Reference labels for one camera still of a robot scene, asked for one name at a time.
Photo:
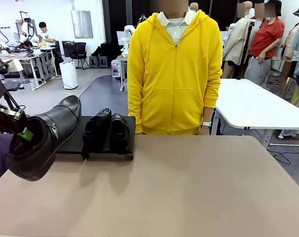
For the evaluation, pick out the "black buckle dress shoe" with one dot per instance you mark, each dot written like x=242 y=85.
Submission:
x=48 y=138

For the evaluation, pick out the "small black loafer shoe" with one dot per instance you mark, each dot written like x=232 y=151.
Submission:
x=95 y=128
x=120 y=133

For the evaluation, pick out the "person's right forearm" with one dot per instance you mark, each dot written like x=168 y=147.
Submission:
x=136 y=111

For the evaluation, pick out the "person's left forearm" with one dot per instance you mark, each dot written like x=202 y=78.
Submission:
x=210 y=101

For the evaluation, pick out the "black tripod stand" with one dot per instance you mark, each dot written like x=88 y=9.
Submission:
x=12 y=85

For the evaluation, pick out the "person's left hand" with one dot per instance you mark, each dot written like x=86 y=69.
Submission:
x=205 y=130

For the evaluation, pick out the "white air purifier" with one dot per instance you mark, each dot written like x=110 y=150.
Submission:
x=68 y=75

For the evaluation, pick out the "seated man in white t-shirt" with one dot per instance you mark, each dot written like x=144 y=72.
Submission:
x=46 y=34

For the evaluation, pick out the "black office chair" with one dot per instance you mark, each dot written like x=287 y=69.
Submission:
x=79 y=51

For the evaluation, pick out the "black white lab robot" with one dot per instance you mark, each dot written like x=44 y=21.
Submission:
x=28 y=27

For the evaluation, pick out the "grey stool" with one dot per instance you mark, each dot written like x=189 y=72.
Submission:
x=103 y=61
x=94 y=61

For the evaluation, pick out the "black backpack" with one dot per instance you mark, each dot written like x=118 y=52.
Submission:
x=101 y=50

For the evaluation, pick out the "lit computer case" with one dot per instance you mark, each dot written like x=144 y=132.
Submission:
x=116 y=69

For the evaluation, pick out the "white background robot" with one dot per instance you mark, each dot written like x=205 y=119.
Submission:
x=127 y=32

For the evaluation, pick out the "person in yellow hoodie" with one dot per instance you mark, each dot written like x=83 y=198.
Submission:
x=174 y=74

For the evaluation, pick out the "white wrist watch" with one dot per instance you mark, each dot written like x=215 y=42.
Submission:
x=206 y=123

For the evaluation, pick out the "white folding table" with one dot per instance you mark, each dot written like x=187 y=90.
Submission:
x=250 y=106

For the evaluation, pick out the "mannequin in beige jacket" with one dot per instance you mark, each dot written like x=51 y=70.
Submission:
x=238 y=42

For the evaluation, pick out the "figure in red t-shirt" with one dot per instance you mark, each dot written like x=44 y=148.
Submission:
x=266 y=37

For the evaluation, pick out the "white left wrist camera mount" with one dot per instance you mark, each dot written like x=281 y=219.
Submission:
x=15 y=66

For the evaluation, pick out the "grey wall panel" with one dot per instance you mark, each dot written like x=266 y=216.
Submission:
x=82 y=24

